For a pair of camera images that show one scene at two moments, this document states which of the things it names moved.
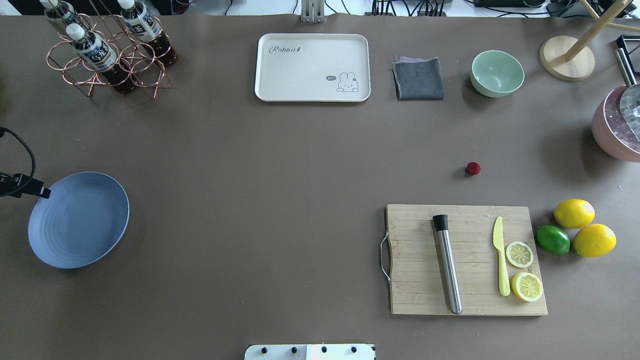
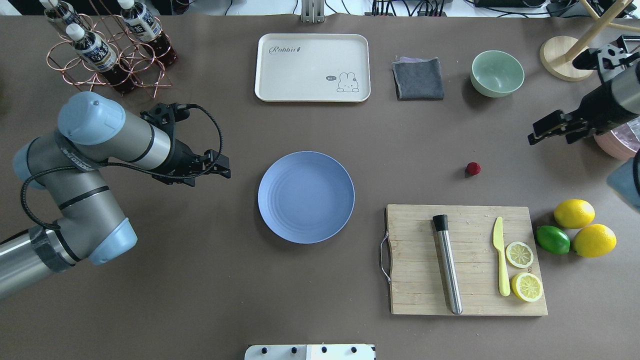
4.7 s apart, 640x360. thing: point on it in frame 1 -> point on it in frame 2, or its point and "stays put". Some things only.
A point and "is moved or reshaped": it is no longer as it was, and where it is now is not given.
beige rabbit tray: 308,67 stays put
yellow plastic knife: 504,287 stays put
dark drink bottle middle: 143,28 stays put
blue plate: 82,222 is moved or reshaped
